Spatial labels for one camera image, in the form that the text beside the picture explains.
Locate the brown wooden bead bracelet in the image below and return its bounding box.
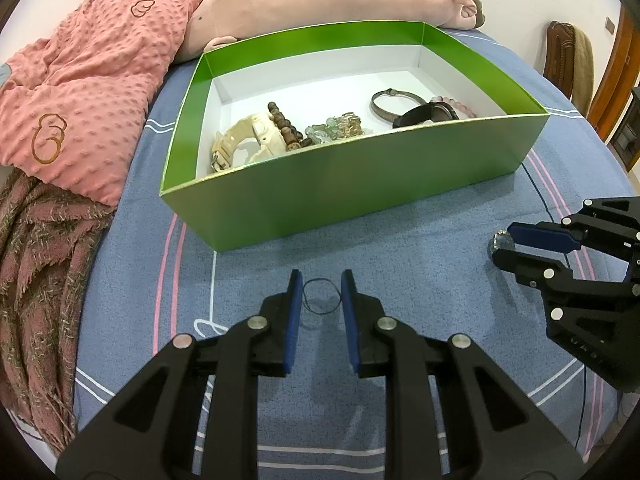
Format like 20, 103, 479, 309
266, 102, 314, 152

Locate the green jade bracelet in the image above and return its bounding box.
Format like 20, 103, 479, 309
304, 117, 347, 145

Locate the wooden door frame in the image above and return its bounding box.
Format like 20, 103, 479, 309
587, 4, 640, 143

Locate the pink plush pig pillow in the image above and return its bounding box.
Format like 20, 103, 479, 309
174, 0, 487, 65

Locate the black hair tie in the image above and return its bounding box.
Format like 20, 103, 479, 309
303, 278, 344, 316

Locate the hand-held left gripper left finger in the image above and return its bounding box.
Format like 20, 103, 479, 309
57, 269, 305, 480

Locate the red and pink bead bracelet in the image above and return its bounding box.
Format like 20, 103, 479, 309
427, 96, 474, 120

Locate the silver bangle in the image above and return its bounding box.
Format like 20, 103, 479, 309
370, 88, 426, 124

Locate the cream wrist watch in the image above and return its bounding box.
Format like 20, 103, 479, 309
210, 112, 287, 173

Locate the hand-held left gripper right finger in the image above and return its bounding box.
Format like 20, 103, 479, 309
340, 269, 584, 480

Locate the thin black cable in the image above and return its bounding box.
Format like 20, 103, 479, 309
520, 162, 587, 453

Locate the green cardboard box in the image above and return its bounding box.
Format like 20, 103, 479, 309
160, 21, 551, 253

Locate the pink dotted blanket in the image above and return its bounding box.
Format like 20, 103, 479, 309
0, 0, 223, 207

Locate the beige cloth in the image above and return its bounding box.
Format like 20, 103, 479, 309
569, 24, 597, 117

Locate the carved wooden chair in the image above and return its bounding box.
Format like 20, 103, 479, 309
544, 20, 577, 98

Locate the clear crystal bead bracelet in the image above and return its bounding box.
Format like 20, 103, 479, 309
487, 230, 517, 256

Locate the black wrist watch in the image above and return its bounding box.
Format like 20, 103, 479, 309
392, 101, 459, 129

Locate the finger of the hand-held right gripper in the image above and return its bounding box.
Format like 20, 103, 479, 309
509, 198, 640, 262
491, 246, 640, 392

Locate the brown fringed blanket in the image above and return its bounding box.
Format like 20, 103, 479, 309
0, 167, 117, 456

